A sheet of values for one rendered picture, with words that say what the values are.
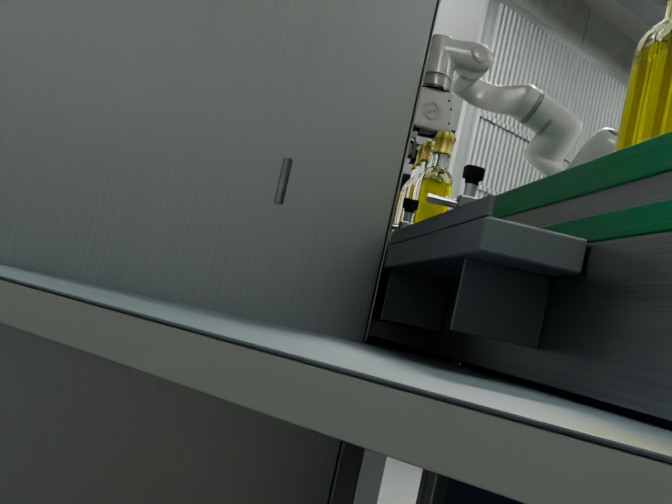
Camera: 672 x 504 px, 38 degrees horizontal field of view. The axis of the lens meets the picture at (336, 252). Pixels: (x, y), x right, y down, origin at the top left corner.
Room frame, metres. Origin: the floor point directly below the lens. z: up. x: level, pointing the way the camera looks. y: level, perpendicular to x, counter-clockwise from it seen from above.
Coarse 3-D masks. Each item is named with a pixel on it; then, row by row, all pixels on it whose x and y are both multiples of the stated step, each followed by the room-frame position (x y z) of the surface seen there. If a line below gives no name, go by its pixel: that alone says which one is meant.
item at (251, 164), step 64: (0, 0) 1.21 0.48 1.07; (64, 0) 1.21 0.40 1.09; (128, 0) 1.22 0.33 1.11; (192, 0) 1.23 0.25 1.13; (256, 0) 1.24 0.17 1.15; (320, 0) 1.24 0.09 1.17; (384, 0) 1.25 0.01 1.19; (0, 64) 1.21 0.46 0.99; (64, 64) 1.21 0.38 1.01; (128, 64) 1.22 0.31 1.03; (192, 64) 1.23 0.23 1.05; (256, 64) 1.24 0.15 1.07; (320, 64) 1.25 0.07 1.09; (384, 64) 1.25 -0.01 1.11; (0, 128) 1.21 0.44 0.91; (64, 128) 1.22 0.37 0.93; (128, 128) 1.22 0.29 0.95; (192, 128) 1.23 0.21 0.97; (256, 128) 1.24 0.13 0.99; (320, 128) 1.25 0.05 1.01; (384, 128) 1.26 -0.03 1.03; (0, 192) 1.21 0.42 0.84; (64, 192) 1.22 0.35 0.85; (128, 192) 1.23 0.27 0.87; (192, 192) 1.23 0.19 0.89; (256, 192) 1.24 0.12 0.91; (320, 192) 1.25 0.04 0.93; (384, 192) 1.26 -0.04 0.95; (0, 256) 1.21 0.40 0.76; (64, 256) 1.22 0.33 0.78; (128, 256) 1.23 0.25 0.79; (192, 256) 1.24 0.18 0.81; (256, 256) 1.24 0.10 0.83; (320, 256) 1.25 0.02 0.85; (384, 256) 1.26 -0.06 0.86; (320, 320) 1.25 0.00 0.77
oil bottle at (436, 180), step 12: (432, 168) 1.82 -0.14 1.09; (444, 168) 1.83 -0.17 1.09; (420, 180) 1.84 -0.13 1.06; (432, 180) 1.81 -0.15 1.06; (444, 180) 1.81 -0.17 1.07; (420, 192) 1.81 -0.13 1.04; (432, 192) 1.81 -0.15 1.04; (444, 192) 1.81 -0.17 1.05; (420, 204) 1.81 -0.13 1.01; (432, 204) 1.81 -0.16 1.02; (420, 216) 1.81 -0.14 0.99; (432, 216) 1.81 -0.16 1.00
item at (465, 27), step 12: (444, 0) 2.90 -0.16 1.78; (456, 0) 2.90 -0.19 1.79; (468, 0) 2.90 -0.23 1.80; (480, 0) 2.91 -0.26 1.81; (444, 12) 2.90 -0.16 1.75; (456, 12) 2.90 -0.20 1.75; (468, 12) 2.90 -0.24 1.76; (480, 12) 2.91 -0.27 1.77; (444, 24) 2.90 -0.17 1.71; (456, 24) 2.90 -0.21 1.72; (468, 24) 2.90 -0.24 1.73; (456, 36) 2.90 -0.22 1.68; (468, 36) 2.91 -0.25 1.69; (456, 96) 2.91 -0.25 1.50; (456, 108) 2.91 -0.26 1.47; (456, 120) 2.91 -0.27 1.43; (420, 144) 2.90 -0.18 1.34; (408, 168) 2.90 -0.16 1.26
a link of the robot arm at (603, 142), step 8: (608, 128) 2.11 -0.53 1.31; (592, 136) 2.12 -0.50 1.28; (600, 136) 2.10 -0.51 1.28; (608, 136) 2.09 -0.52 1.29; (616, 136) 2.09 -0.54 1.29; (584, 144) 2.13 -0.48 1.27; (592, 144) 2.10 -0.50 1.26; (600, 144) 2.09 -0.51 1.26; (608, 144) 2.08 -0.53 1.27; (584, 152) 2.11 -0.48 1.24; (592, 152) 2.10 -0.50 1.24; (600, 152) 2.09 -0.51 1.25; (608, 152) 2.09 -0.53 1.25; (576, 160) 2.12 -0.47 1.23; (584, 160) 2.11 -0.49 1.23; (568, 168) 2.14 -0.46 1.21
